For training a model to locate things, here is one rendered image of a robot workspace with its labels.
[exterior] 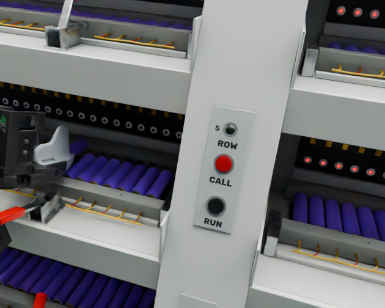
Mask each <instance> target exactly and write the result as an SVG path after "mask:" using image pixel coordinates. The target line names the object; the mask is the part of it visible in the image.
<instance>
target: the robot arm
mask: <svg viewBox="0 0 385 308"><path fill-rule="evenodd" d="M13 110H14V108H13V107H11V106H3V105H0V189H15V188H24V187H27V186H29V185H34V184H37V183H44V182H50V181H53V180H56V179H58V178H59V177H61V176H62V175H64V174H65V172H66V170H68V169H69V168H70V166H71V165H72V164H73V162H74V157H75V154H74V153H70V152H69V137H68V128H67V127H66V126H65V125H60V126H58V127H57V129H56V131H55V133H54V135H53V137H52V139H51V140H50V141H49V143H46V144H40V143H39V134H38V133H43V132H44V126H45V115H46V112H29V111H13ZM32 116H36V120H35V119H33V118H32ZM11 241H12V239H11V237H10V235H9V232H8V230H7V227H6V225H5V224H2V225H0V254H1V252H2V251H3V250H4V249H5V248H6V247H7V246H8V245H9V244H10V242H11Z"/></svg>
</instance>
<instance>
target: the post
mask: <svg viewBox="0 0 385 308"><path fill-rule="evenodd" d="M307 3H308V0H204V5H203V12H202V19H201V23H200V30H199V37H198V42H197V49H196V56H195V60H194V67H193V71H192V78H191V85H190V90H189V97H188V104H187V108H186V115H185V122H184V127H183V134H182V138H181V145H180V152H179V156H178V163H177V171H176V175H175V182H174V189H173V193H172V200H171V205H170V212H169V219H168V223H167V230H166V237H165V242H164V249H163V256H162V260H161V267H160V271H159V278H158V285H157V290H156V297H155V304H154V308H178V305H179V301H180V294H181V293H182V294H185V295H189V296H193V297H195V298H199V299H203V300H206V301H209V302H213V303H216V304H218V306H217V308H244V306H245V303H246V297H247V293H248V288H249V283H250V279H251V273H252V268H253V264H254V259H255V253H256V250H257V244H258V241H259V235H260V229H261V226H262V221H263V215H264V212H265V206H266V200H267V197H268V191H269V188H270V183H271V177H272V173H273V168H274V162H275V159H276V153H277V148H278V144H279V138H280V135H281V129H282V124H283V121H284V115H285V109H286V106H287V100H288V95H289V91H290V86H291V82H292V77H293V71H294V67H295V62H296V57H297V53H298V48H299V42H300V38H301V33H302V29H303V24H304V19H305V15H306V9H307ZM214 106H220V107H225V108H232V109H238V110H242V111H249V112H254V113H255V116H254V121H253V125H252V131H251V137H250V141H249V147H248V150H247V157H246V162H245V166H244V172H243V178H242V182H241V188H240V193H239V197H238V203H237V207H236V213H235V219H234V222H233V228H232V233H231V234H230V233H225V232H221V231H218V230H213V229H209V228H206V227H201V226H198V225H194V224H193V221H194V215H195V210H196V204H197V198H198V193H199V187H200V180H201V176H202V169H203V166H204V159H205V152H206V148H207V142H208V135H209V131H210V125H211V118H212V114H213V107H214Z"/></svg>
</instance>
